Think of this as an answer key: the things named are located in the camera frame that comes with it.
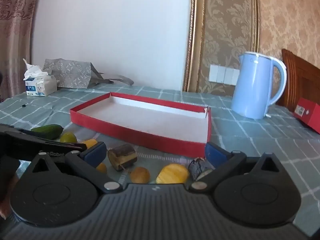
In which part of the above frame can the wooden headboard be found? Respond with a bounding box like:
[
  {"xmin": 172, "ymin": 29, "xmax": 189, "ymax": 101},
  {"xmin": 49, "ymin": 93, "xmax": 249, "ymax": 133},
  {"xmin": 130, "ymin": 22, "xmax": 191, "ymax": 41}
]
[{"xmin": 276, "ymin": 49, "xmax": 320, "ymax": 112}]

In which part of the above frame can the brown longan fruit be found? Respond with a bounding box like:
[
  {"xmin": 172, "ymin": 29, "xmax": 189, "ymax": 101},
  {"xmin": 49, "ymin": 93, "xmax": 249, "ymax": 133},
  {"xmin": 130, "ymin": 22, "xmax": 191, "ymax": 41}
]
[{"xmin": 96, "ymin": 163, "xmax": 107, "ymax": 173}]

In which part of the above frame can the pink patterned curtain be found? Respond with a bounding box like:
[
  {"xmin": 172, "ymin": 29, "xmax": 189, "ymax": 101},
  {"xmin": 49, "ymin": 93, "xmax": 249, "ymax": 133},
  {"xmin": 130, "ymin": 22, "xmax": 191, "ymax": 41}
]
[{"xmin": 0, "ymin": 0, "xmax": 36, "ymax": 100}]

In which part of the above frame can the red shallow box tray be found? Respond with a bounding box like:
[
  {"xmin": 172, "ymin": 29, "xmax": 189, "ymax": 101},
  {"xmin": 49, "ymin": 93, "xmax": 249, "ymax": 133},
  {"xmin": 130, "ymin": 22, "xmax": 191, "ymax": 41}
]
[{"xmin": 70, "ymin": 92, "xmax": 212, "ymax": 158}]

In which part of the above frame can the grey patterned paper bag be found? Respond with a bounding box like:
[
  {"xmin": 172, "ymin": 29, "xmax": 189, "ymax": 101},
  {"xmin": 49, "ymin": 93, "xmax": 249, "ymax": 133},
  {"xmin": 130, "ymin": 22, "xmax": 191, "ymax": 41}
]
[{"xmin": 43, "ymin": 59, "xmax": 134, "ymax": 89}]

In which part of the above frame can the cucumber piece tapered end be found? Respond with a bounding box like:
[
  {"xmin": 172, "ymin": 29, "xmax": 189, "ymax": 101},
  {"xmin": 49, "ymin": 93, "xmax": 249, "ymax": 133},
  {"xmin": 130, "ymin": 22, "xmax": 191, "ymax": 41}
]
[{"xmin": 30, "ymin": 124, "xmax": 64, "ymax": 140}]

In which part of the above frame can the tissue pack with cat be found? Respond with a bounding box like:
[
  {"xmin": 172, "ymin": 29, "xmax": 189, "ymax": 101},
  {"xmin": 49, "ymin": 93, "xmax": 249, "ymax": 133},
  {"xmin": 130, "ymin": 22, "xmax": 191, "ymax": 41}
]
[{"xmin": 23, "ymin": 59, "xmax": 57, "ymax": 96}]

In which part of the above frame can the red cardboard box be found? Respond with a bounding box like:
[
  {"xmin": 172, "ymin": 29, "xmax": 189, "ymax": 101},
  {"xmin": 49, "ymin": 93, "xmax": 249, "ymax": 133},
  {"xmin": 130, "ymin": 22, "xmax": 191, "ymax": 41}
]
[{"xmin": 293, "ymin": 98, "xmax": 320, "ymax": 133}]

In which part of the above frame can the gold picture frame moulding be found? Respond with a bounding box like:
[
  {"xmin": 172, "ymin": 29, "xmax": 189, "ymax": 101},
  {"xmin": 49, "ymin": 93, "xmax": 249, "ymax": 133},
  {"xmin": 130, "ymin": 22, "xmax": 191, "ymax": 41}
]
[{"xmin": 182, "ymin": 0, "xmax": 260, "ymax": 96}]

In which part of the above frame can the light blue electric kettle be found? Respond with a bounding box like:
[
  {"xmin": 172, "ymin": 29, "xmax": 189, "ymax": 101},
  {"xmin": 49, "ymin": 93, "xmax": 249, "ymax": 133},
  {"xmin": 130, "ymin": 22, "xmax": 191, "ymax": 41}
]
[{"xmin": 231, "ymin": 51, "xmax": 287, "ymax": 119}]

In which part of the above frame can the person left hand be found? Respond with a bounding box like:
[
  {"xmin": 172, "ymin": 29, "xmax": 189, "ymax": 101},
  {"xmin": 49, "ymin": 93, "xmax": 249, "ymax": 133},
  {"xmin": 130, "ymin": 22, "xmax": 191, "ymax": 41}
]
[{"xmin": 0, "ymin": 174, "xmax": 19, "ymax": 220}]

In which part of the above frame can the white wall switch panel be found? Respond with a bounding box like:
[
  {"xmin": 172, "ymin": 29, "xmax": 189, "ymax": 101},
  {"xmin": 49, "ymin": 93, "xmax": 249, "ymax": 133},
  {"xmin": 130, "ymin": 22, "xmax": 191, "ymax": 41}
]
[{"xmin": 208, "ymin": 64, "xmax": 240, "ymax": 86}]

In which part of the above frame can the longan with stem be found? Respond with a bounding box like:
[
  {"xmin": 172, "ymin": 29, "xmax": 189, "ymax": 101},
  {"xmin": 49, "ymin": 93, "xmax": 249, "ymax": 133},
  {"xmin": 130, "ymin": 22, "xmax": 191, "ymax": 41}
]
[{"xmin": 130, "ymin": 167, "xmax": 150, "ymax": 184}]

